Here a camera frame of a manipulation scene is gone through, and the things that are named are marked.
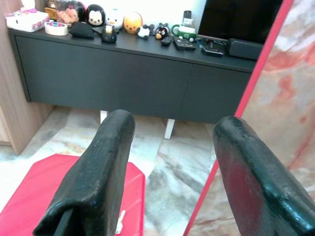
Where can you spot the white duck plush toy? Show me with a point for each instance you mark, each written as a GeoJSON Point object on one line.
{"type": "Point", "coordinates": [115, 19]}

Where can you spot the large black remote control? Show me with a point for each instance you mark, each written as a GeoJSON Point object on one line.
{"type": "Point", "coordinates": [184, 44]}

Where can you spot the black mouse plush toy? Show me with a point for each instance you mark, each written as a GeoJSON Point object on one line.
{"type": "Point", "coordinates": [95, 16]}

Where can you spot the white floral tissue box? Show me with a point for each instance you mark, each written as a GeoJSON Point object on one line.
{"type": "Point", "coordinates": [25, 20]}

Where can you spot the black folded cloth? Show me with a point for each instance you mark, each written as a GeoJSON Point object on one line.
{"type": "Point", "coordinates": [81, 30]}

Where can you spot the black speaker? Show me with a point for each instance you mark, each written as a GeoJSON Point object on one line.
{"type": "Point", "coordinates": [243, 48]}

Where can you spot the black tape dispenser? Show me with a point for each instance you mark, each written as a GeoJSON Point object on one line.
{"type": "Point", "coordinates": [108, 34]}

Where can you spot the black bird plush toy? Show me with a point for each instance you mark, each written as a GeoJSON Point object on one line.
{"type": "Point", "coordinates": [162, 31]}

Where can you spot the pink plush toy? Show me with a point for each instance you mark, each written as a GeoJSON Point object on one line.
{"type": "Point", "coordinates": [67, 16]}

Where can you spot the small panda figure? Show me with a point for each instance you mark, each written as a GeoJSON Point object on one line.
{"type": "Point", "coordinates": [143, 32]}

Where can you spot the small black remote control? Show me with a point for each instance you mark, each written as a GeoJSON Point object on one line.
{"type": "Point", "coordinates": [166, 41]}

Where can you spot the yellow bear plush toy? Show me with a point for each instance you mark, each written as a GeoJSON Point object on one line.
{"type": "Point", "coordinates": [133, 22]}

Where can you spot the black low sideboard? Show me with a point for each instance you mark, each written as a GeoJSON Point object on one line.
{"type": "Point", "coordinates": [110, 78]}

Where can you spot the green mug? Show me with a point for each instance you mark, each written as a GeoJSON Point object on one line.
{"type": "Point", "coordinates": [185, 33]}

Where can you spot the white tape roll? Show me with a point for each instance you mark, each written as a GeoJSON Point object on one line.
{"type": "Point", "coordinates": [56, 28]}

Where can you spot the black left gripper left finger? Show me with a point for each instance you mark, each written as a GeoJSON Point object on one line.
{"type": "Point", "coordinates": [98, 177]}

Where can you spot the flat black box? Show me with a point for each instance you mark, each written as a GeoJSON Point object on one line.
{"type": "Point", "coordinates": [212, 51]}

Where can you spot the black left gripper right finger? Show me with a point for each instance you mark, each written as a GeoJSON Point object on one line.
{"type": "Point", "coordinates": [256, 186]}

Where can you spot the black television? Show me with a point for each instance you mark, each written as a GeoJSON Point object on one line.
{"type": "Point", "coordinates": [236, 17]}

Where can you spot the light wood wall unit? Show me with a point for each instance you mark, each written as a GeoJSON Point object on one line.
{"type": "Point", "coordinates": [14, 93]}

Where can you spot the red plastic stool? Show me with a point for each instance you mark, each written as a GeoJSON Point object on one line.
{"type": "Point", "coordinates": [32, 191]}

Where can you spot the black plush with red bow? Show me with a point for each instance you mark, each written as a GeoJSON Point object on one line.
{"type": "Point", "coordinates": [80, 8]}

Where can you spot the small brown basket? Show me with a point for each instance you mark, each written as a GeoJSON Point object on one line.
{"type": "Point", "coordinates": [51, 12]}

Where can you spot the red framed glossy panel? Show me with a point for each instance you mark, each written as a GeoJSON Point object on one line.
{"type": "Point", "coordinates": [283, 110]}

